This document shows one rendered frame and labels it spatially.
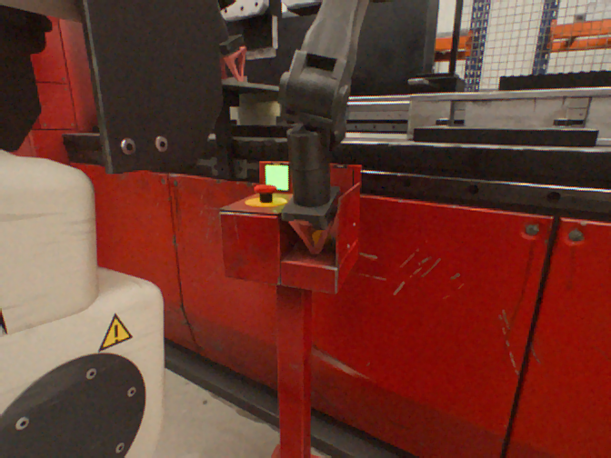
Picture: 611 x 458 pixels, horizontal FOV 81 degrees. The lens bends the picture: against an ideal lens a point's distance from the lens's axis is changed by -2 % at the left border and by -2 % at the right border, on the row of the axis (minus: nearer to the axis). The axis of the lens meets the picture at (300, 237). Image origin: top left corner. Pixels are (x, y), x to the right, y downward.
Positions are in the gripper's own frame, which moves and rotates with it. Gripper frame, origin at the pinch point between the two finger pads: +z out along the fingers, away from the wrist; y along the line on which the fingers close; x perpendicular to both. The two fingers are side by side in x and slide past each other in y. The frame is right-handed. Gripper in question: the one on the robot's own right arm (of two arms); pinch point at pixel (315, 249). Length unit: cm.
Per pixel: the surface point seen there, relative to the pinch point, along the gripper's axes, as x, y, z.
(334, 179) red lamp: -0.2, 12.6, -7.2
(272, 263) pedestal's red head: 5.7, -4.9, 0.4
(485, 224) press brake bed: -27.0, 15.8, 1.2
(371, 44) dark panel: 7, 100, -24
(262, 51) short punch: 29, 52, -27
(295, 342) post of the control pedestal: 3.7, -3.9, 18.5
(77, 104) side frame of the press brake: 114, 62, -12
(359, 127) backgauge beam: 5, 64, -3
